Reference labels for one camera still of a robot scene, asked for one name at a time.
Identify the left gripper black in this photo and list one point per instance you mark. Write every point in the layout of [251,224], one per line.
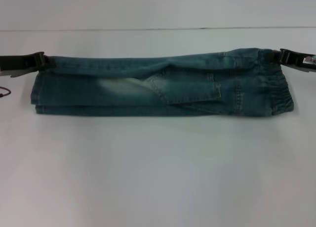
[12,64]

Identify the blue denim shorts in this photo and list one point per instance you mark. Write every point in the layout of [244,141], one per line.
[158,88]

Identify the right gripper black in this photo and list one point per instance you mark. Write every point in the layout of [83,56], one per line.
[311,64]

